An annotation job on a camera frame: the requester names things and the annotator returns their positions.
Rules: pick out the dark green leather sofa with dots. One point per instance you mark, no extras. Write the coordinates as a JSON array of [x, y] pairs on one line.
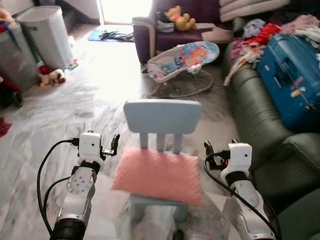
[[255, 110]]

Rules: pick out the white stacked cushions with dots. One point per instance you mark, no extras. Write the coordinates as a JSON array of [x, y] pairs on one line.
[[250, 9]]

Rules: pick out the pink fleece pillow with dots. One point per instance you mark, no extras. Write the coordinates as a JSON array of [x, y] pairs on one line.
[[160, 175]]

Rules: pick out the pink white hanging garment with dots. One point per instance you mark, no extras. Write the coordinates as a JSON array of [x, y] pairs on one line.
[[242, 57]]

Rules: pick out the blue floor mat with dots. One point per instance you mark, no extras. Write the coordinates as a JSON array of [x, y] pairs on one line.
[[107, 36]]

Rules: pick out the printed baby bouncer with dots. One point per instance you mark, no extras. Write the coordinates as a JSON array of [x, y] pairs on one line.
[[187, 57]]

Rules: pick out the grey blue garment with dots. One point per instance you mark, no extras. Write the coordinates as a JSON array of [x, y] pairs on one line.
[[254, 27]]

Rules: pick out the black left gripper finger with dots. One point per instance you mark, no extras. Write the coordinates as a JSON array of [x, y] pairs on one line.
[[115, 142]]

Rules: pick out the blue hard suitcase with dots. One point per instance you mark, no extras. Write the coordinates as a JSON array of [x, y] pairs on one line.
[[290, 75]]

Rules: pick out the purple armchair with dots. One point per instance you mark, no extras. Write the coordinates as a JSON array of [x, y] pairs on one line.
[[170, 40]]

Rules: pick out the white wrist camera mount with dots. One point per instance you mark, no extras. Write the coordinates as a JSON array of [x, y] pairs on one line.
[[90, 146], [240, 157]]

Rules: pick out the yellow teddy bear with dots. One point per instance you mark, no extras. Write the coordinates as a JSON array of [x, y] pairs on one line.
[[179, 19]]

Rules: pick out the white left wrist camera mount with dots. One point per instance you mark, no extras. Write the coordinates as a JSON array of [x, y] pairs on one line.
[[90, 146]]

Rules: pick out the grey lidded bin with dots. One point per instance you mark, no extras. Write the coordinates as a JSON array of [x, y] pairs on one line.
[[47, 35]]

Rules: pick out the small plush toy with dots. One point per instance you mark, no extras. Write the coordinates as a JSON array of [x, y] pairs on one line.
[[52, 76]]

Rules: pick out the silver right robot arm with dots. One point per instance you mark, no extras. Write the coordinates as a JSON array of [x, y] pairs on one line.
[[245, 197]]

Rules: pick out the light blue child chair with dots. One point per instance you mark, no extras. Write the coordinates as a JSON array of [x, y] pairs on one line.
[[162, 116]]

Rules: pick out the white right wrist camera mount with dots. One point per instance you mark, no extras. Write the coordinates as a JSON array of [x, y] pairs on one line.
[[240, 157]]

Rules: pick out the grey storage box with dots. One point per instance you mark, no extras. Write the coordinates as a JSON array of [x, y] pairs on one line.
[[15, 60]]

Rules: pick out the red and black toy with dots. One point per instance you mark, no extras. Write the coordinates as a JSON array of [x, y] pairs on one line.
[[9, 90]]

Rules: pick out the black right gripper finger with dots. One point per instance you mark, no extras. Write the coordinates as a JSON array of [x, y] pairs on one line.
[[209, 148]]

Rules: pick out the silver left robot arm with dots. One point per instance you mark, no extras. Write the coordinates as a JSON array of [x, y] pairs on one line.
[[80, 192]]

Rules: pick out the red garment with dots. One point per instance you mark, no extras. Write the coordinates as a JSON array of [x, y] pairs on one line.
[[262, 34]]

